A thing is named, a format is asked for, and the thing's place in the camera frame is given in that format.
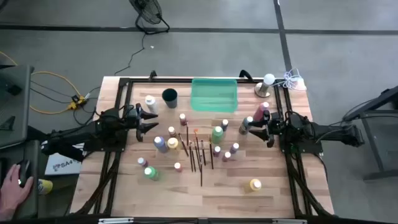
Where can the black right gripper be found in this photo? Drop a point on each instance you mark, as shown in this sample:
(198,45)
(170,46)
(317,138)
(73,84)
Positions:
(273,127)

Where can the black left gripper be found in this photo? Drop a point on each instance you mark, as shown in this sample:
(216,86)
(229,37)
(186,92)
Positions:
(138,123)

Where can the large pinkish red paint bottle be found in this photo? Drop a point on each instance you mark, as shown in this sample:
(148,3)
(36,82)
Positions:
(260,113)

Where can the large grey paint bottle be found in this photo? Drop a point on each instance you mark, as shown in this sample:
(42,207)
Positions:
(245,126)

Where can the large white paint bottle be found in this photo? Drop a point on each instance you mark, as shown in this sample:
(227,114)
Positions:
(151,104)

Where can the small gold paint bottle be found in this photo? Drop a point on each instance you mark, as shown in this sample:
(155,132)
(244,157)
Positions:
(172,131)

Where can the large blue paint bottle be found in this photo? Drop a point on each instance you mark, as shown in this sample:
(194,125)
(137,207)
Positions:
(160,144)

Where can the small purple paint bottle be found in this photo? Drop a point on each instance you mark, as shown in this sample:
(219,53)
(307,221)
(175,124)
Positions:
(234,148)

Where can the large yellow paint bottle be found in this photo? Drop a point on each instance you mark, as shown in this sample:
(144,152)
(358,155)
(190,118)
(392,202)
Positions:
(173,144)
(255,185)

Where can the small red paint bottle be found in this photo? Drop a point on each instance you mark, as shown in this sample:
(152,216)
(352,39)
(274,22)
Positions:
(183,119)

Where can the small navy blue paint bottle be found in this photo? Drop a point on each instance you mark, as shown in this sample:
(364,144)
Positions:
(224,125)

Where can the large green paint bottle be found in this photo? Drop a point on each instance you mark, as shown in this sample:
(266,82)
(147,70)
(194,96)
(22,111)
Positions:
(217,135)
(151,173)

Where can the small scarlet paint bottle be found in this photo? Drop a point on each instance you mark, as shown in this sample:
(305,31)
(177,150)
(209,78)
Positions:
(226,156)

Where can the orange fan paintbrush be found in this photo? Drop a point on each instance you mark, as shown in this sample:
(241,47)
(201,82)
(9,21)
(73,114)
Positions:
(196,132)

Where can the small magenta paint bottle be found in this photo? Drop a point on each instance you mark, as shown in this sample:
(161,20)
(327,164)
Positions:
(216,151)

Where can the small orange paint bottle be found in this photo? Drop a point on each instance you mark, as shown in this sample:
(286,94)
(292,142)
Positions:
(178,167)

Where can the dark thin paintbrush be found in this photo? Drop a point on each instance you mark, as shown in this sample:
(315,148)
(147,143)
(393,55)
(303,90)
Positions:
(211,154)
(194,160)
(187,133)
(183,145)
(203,152)
(191,155)

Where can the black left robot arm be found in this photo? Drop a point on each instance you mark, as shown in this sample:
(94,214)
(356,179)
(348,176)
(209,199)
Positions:
(77,133)

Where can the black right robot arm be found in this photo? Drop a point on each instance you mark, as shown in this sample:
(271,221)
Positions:
(329,132)

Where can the dark green cup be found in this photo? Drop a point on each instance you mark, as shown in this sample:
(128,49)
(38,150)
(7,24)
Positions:
(170,97)

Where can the brass lamp with white bulb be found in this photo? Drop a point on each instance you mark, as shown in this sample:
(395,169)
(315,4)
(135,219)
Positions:
(264,88)

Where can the green translucent plastic tray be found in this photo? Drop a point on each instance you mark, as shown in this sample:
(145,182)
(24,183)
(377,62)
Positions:
(214,96)

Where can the yellow power strip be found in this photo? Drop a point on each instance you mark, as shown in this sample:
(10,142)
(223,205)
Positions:
(76,102)

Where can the white printed cardboard box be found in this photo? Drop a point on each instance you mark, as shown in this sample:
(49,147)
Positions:
(62,166)

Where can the black floor fan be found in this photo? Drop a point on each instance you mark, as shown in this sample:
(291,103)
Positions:
(146,11)

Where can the dark grey desk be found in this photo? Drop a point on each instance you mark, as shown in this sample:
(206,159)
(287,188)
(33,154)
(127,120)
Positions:
(35,152)

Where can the yellow can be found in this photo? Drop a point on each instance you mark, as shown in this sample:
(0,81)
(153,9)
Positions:
(46,186)

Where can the grey side table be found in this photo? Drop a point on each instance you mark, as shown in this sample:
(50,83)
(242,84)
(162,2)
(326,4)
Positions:
(18,109)

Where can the black computer mouse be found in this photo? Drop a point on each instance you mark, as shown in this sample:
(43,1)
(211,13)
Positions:
(25,169)

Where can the black device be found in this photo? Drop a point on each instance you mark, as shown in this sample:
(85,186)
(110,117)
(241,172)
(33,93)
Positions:
(11,88)

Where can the person's hand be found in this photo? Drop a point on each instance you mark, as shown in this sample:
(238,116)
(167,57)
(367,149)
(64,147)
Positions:
(12,196)

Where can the black frame clamp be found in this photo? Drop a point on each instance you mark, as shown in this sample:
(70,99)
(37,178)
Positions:
(152,74)

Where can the silver metal bracket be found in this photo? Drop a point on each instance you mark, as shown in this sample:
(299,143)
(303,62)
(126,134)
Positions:
(289,221)
(115,220)

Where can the black metal table frame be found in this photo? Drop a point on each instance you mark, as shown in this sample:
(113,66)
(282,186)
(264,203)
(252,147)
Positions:
(382,174)

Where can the black triangular bracket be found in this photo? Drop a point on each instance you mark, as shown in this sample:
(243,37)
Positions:
(7,124)

